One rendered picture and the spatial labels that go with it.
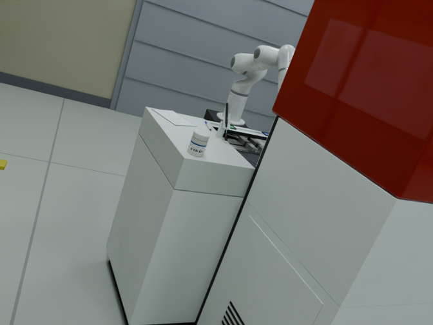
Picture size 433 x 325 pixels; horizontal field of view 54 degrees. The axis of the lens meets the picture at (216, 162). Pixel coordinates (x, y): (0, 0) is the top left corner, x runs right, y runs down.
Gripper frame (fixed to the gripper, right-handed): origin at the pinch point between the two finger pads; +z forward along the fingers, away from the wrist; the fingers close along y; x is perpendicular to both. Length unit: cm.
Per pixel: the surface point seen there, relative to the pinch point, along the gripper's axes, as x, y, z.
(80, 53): -266, 238, 36
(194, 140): 34.9, 32.8, -10.7
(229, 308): 39, -6, 55
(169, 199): 41, 34, 15
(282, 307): 61, -23, 30
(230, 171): 27.9, 15.1, -1.6
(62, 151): -123, 164, 92
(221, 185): 28.8, 16.3, 5.6
